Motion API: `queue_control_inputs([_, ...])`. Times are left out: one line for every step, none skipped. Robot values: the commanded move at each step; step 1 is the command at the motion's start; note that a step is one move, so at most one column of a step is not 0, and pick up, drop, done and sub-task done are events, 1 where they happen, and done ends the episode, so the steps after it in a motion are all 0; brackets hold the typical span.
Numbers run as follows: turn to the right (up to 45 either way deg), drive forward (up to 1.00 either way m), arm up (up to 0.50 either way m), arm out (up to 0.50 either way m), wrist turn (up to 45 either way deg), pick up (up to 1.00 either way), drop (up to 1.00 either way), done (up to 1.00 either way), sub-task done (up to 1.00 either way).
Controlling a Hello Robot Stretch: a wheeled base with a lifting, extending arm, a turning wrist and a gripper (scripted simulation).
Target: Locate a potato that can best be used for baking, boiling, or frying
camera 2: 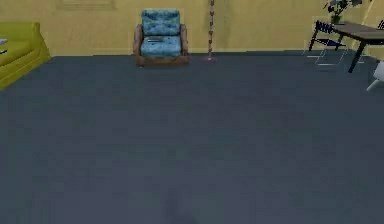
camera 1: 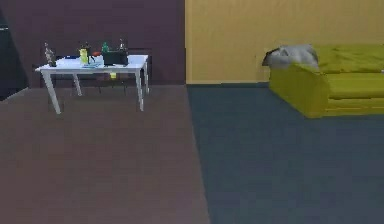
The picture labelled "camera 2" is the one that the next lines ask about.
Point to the dark blue chair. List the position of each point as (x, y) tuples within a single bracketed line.
[(325, 35)]

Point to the grey remote control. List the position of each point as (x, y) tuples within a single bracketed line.
[(155, 40)]

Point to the green house plant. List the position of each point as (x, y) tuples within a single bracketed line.
[(338, 8)]

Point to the blue cushioned wooden armchair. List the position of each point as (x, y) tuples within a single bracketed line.
[(161, 36)]

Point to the dark brown table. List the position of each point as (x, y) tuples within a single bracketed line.
[(361, 32)]

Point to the white chair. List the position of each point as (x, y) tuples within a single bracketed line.
[(378, 76)]

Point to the pink floor lamp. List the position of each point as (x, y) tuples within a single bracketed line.
[(210, 30)]

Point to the yellow sofa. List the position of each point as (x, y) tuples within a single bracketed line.
[(20, 50)]

